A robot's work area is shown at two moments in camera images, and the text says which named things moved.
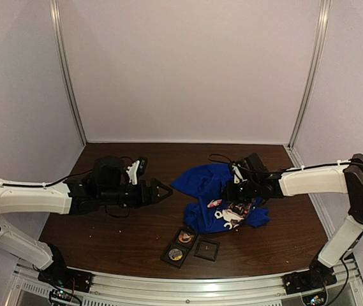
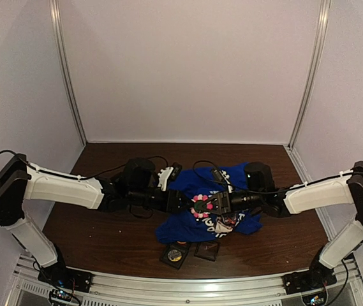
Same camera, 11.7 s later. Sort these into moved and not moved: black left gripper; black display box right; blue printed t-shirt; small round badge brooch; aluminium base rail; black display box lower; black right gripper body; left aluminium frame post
Moved: blue printed t-shirt; black right gripper body; black left gripper
Not moved: black display box right; left aluminium frame post; black display box lower; small round badge brooch; aluminium base rail
